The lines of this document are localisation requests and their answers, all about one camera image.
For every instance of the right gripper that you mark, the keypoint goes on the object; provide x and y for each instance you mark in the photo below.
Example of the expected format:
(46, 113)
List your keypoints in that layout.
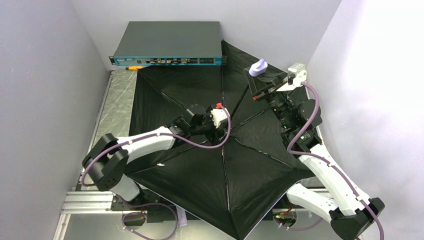
(266, 88)

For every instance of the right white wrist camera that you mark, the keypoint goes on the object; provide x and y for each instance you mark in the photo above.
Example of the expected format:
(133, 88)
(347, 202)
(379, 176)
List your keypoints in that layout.
(296, 75)

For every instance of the purple folding umbrella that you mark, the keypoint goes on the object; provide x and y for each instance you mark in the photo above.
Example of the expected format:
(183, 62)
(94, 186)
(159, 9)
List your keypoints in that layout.
(230, 187)

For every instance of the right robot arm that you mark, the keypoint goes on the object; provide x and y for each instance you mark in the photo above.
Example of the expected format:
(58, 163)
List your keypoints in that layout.
(296, 104)

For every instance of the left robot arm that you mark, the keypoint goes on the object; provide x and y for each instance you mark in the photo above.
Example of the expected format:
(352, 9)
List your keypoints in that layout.
(105, 164)

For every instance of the network switch rack unit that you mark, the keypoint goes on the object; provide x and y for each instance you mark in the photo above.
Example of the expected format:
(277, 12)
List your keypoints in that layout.
(170, 43)

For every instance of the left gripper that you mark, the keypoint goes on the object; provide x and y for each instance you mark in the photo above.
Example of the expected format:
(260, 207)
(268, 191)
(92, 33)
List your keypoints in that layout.
(208, 127)

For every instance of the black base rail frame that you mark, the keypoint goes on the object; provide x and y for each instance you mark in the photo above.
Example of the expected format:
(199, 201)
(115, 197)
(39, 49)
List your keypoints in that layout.
(106, 202)

